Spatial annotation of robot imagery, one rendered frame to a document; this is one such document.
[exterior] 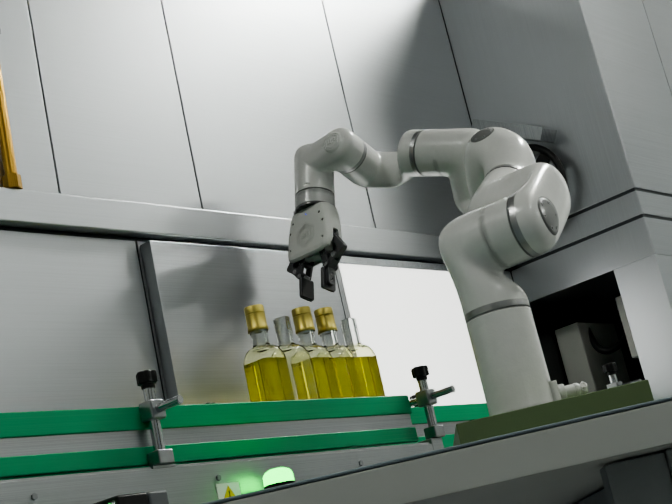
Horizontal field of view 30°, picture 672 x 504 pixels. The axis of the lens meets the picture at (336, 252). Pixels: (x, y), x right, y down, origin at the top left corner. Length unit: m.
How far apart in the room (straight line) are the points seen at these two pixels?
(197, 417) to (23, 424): 0.29
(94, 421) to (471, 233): 0.58
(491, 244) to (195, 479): 0.52
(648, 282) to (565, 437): 1.91
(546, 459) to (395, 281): 1.69
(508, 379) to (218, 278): 0.71
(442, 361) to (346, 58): 0.73
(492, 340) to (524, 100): 1.41
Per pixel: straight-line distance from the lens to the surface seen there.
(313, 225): 2.29
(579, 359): 3.11
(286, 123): 2.63
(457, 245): 1.80
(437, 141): 2.21
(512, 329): 1.76
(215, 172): 2.42
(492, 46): 3.19
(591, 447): 0.99
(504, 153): 2.03
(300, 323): 2.20
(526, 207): 1.77
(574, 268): 2.98
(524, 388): 1.75
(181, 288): 2.21
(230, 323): 2.26
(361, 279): 2.57
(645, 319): 2.88
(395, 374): 2.56
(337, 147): 2.30
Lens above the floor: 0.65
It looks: 15 degrees up
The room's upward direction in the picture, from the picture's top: 13 degrees counter-clockwise
